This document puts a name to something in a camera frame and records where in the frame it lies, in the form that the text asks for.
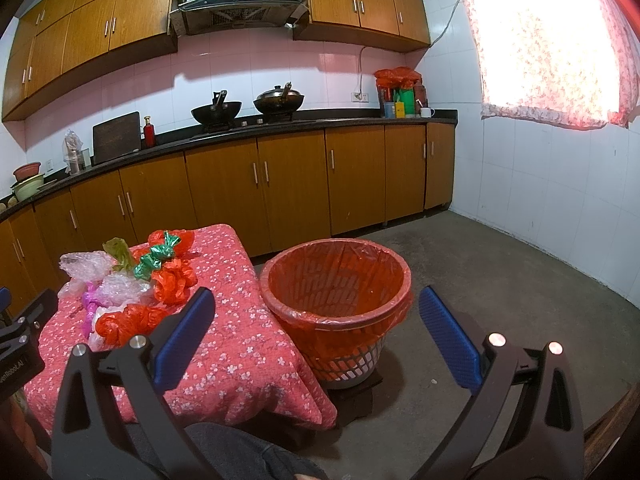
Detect bubble wrap sheet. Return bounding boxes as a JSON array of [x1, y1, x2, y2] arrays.
[[58, 250, 116, 299]]

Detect red floral tablecloth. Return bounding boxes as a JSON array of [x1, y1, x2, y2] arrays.
[[24, 224, 337, 431]]

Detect white mug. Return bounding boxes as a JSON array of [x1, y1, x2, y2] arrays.
[[420, 107, 435, 118]]

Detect jar in plastic bag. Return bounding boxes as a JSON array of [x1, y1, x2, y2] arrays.
[[63, 130, 85, 174]]

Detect lower wooden cabinets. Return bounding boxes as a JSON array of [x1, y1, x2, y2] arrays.
[[1, 120, 454, 313]]

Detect olive green plastic bag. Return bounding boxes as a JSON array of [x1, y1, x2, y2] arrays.
[[103, 237, 137, 272]]

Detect purple plastic bag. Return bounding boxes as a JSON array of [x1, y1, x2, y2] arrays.
[[80, 282, 100, 338]]

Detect clear plastic bag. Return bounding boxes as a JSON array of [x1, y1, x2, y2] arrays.
[[94, 272, 155, 307]]

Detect upper wooden cabinets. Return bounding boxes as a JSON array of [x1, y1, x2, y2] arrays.
[[1, 0, 431, 122]]

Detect lidded black wok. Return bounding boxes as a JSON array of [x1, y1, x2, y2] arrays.
[[254, 81, 304, 120]]

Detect floral window curtain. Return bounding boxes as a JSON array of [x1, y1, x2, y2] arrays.
[[461, 0, 639, 130]]

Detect red bottle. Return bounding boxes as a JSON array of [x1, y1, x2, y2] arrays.
[[143, 116, 155, 148]]

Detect red lined waste basket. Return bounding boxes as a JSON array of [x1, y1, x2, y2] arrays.
[[259, 238, 412, 390]]

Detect red bag on counter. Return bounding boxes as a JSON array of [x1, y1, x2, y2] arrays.
[[374, 66, 422, 90]]

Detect wooden cabinets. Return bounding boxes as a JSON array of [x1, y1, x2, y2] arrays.
[[1, 120, 454, 313], [1, 0, 431, 122]]

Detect red basin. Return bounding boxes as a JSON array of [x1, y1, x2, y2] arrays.
[[13, 162, 41, 182]]

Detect dark cutting board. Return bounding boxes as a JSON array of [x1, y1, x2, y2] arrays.
[[92, 112, 141, 165]]

